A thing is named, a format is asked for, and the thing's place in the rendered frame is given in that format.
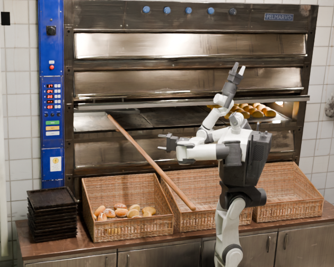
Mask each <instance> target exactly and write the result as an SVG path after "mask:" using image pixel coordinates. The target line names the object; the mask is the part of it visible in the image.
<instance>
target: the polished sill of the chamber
mask: <svg viewBox="0 0 334 267"><path fill-rule="evenodd" d="M296 123H297V122H296V121H294V120H279V121H259V129H260V128H278V127H296ZM248 124H249V125H250V127H251V129H256V128H257V122H248ZM201 125H202V124H201ZM201 125H190V126H171V127H151V128H132V129H125V130H126V132H127V133H128V134H129V135H130V136H142V135H159V134H168V133H170V134H178V133H188V132H197V130H198V129H199V127H201ZM230 126H231V124H230V123H220V124H215V125H214V126H213V127H212V129H214V130H219V129H223V128H227V127H230ZM106 137H124V135H123V134H122V133H121V131H120V130H119V129H112V130H93V131H74V139H88V138H106Z"/></svg>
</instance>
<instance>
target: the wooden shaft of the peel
mask: <svg viewBox="0 0 334 267"><path fill-rule="evenodd" d="M108 118H109V119H110V120H111V121H112V122H113V124H114V125H115V126H116V127H117V128H118V129H119V130H120V131H121V133H122V134H123V135H124V136H125V137H126V138H127V139H128V140H129V141H130V143H131V144H132V145H133V146H134V147H135V148H136V149H137V150H138V151H139V153H140V154H141V155H142V156H143V157H144V158H145V159H146V160H147V161H148V163H149V164H150V165H151V166H152V167H153V168H154V169H155V170H156V171H157V173H158V174H159V175H160V176H161V178H162V179H163V180H164V181H165V182H166V183H167V184H168V185H169V186H170V188H171V189H172V190H173V191H174V192H175V193H176V194H177V195H178V196H179V198H180V199H181V200H182V201H183V202H184V203H185V204H186V205H187V206H188V208H189V209H190V210H191V211H195V210H196V206H195V205H194V204H193V203H192V202H191V201H190V200H189V199H188V198H187V197H186V196H185V195H184V193H183V192H182V191H181V190H180V189H179V188H178V187H177V186H176V185H175V184H174V183H173V182H172V181H171V179H170V178H169V177H168V176H167V175H166V174H165V173H164V172H163V171H162V170H161V169H160V168H159V166H158V165H157V164H156V163H155V162H154V161H153V160H152V159H151V158H150V157H149V156H148V155H147V154H146V152H145V151H144V150H143V149H142V148H141V147H140V146H139V144H138V143H137V142H135V141H134V140H133V138H132V137H131V136H130V135H129V134H128V133H127V132H126V130H125V129H124V128H123V127H122V126H121V125H120V124H119V123H118V122H117V121H116V120H115V119H114V118H113V116H112V115H110V114H109V115H108Z"/></svg>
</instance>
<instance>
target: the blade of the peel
mask: <svg viewBox="0 0 334 267"><path fill-rule="evenodd" d="M105 111H109V112H110V113H111V115H118V114H140V110H139V109H137V108H129V109H103V110H77V109H74V117H84V116H96V115H104V114H105Z"/></svg>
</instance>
